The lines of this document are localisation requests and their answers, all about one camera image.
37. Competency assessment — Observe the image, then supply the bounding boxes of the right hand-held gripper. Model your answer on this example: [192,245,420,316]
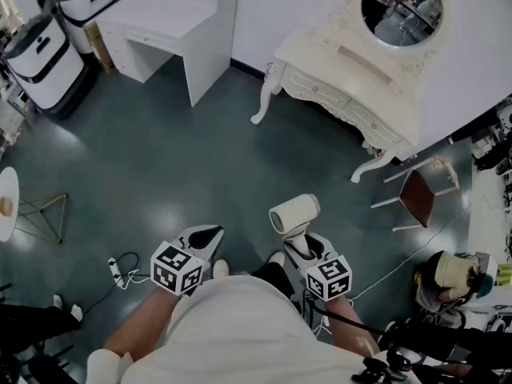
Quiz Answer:
[282,232,353,302]

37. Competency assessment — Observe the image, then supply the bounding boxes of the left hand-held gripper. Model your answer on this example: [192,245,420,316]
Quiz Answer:
[150,224,226,298]

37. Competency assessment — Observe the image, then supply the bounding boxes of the white hair dryer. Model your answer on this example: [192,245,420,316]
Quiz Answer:
[268,193,322,260]

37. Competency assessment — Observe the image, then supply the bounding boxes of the ornate white vanity table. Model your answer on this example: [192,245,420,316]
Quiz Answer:
[250,0,454,184]

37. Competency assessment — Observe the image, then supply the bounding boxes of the person's left forearm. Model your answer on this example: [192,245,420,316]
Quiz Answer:
[102,285,182,360]

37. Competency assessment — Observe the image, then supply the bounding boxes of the person's right forearm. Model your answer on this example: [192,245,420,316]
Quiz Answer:
[322,293,382,356]

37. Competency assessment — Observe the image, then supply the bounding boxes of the oval vanity mirror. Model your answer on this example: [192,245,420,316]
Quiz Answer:
[360,0,444,48]

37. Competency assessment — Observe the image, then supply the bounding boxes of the person's left white shoe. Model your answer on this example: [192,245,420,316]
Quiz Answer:
[211,258,230,282]

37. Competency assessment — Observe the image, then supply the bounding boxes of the person's black trousers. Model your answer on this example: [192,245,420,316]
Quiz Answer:
[250,261,298,302]

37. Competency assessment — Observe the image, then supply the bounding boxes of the white power strip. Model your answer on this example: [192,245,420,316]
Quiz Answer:
[107,256,126,290]

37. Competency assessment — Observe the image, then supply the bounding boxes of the person's white shirt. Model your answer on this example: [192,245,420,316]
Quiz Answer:
[85,274,423,384]

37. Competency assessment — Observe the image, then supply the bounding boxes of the white chair brown seat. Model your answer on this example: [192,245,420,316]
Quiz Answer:
[370,155,461,233]

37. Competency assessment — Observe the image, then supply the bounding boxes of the black body-worn device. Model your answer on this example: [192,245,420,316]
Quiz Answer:
[350,348,415,384]

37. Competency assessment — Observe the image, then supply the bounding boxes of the white work table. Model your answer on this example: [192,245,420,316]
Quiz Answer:
[466,165,512,264]

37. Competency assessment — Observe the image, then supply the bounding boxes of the round white side table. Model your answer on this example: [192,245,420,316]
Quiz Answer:
[0,166,69,245]

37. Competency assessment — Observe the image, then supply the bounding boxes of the brown cardboard box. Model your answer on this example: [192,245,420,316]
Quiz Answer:
[82,21,118,74]

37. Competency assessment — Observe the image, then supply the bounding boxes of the white desk with shelf unit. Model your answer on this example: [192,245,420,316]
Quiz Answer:
[95,0,241,108]

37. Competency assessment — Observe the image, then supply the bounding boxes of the white black robot cart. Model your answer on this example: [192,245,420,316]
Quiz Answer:
[54,0,118,55]
[2,13,87,112]

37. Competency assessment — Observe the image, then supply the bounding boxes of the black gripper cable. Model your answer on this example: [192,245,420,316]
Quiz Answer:
[310,300,401,338]

